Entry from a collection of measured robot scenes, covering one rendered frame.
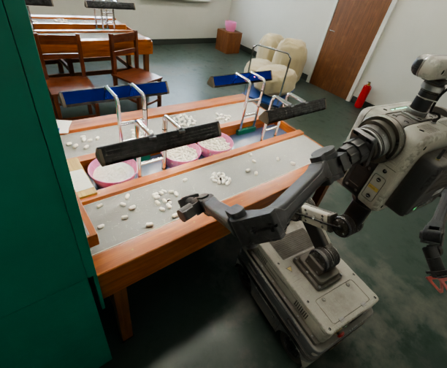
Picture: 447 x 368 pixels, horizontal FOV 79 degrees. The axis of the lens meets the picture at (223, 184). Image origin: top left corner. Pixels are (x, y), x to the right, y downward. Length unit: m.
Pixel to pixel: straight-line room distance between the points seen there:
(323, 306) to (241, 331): 0.58
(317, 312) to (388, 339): 0.87
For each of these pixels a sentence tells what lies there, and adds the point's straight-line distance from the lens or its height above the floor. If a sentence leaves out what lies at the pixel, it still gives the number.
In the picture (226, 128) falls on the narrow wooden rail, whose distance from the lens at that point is 2.17.
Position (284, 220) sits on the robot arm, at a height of 1.30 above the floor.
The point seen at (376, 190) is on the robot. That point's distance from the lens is 1.13.
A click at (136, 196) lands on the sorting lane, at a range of 1.50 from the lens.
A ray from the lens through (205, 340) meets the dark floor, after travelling 1.90.
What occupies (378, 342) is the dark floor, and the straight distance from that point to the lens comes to 2.32.
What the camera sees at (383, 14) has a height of 1.44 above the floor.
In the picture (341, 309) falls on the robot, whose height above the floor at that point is 0.47.
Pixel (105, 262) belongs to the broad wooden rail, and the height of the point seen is 0.76.
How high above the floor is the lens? 1.78
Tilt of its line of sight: 40 degrees down
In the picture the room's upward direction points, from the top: 12 degrees clockwise
